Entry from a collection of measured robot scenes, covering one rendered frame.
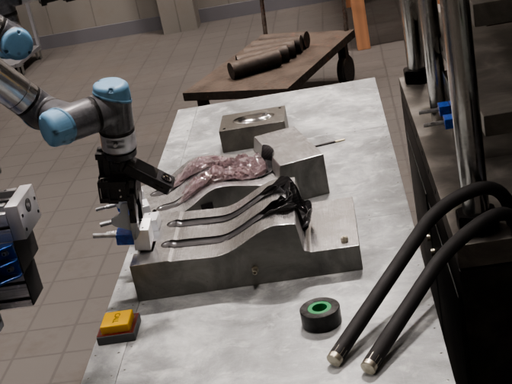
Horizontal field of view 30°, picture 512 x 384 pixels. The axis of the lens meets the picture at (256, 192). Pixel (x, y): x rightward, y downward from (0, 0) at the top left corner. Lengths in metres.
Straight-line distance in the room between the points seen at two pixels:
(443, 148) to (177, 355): 1.11
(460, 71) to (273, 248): 0.54
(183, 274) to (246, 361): 0.33
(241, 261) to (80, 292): 2.08
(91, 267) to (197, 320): 2.30
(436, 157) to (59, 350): 1.73
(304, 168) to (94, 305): 1.73
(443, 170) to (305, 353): 0.89
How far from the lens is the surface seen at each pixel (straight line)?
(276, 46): 5.53
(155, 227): 2.24
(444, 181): 2.49
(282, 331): 1.91
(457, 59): 2.05
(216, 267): 2.08
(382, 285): 1.87
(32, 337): 3.87
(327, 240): 2.10
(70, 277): 4.25
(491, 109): 2.20
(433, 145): 2.73
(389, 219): 2.29
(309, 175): 2.44
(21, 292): 2.43
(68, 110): 1.94
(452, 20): 2.03
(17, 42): 2.33
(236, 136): 2.87
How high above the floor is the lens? 1.79
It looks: 23 degrees down
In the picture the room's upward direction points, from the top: 11 degrees counter-clockwise
